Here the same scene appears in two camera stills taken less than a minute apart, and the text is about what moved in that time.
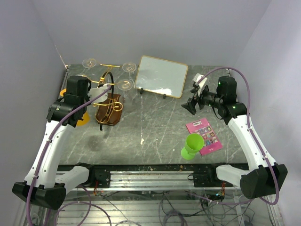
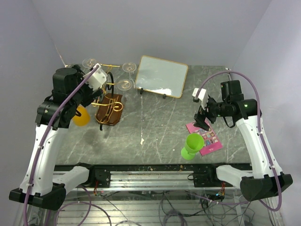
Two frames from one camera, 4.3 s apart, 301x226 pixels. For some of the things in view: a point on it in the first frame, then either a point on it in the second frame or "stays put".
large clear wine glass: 88,63 stays put
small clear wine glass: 129,67 stays put
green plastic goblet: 194,142 stays put
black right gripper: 192,101 → 200,119
